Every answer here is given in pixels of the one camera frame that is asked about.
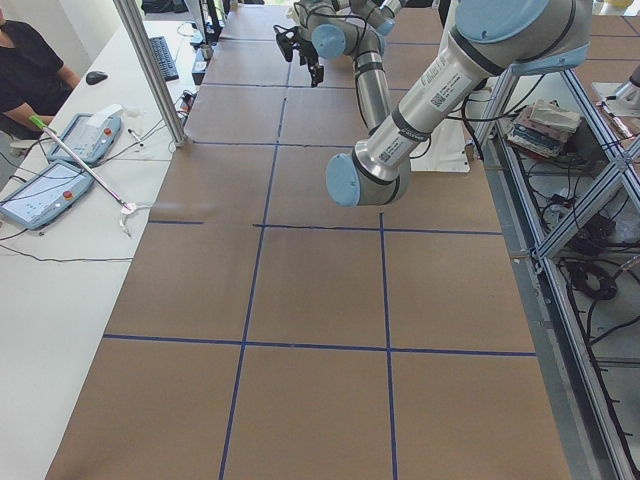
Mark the black keyboard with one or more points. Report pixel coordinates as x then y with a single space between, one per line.
164 58

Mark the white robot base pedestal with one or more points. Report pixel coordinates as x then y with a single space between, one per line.
444 152

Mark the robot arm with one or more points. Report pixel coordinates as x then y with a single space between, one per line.
380 15
485 39

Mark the black marker pen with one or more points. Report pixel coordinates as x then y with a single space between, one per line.
138 139

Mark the stack of books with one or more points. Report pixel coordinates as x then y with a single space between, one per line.
543 128

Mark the aluminium frame post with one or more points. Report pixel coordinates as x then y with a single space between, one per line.
130 15

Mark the teach pendant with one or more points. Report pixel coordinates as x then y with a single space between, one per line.
88 141
47 195

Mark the black computer mouse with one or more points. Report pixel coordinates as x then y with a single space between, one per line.
95 77

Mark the lower teach pendant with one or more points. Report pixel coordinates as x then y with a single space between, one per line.
47 195

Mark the upper teach pendant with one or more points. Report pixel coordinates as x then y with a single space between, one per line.
88 141

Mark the reacher grabber tool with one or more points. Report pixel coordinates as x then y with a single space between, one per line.
128 209

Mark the person in black shirt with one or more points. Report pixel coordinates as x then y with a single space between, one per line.
34 80

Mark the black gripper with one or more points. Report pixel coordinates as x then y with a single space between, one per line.
306 53

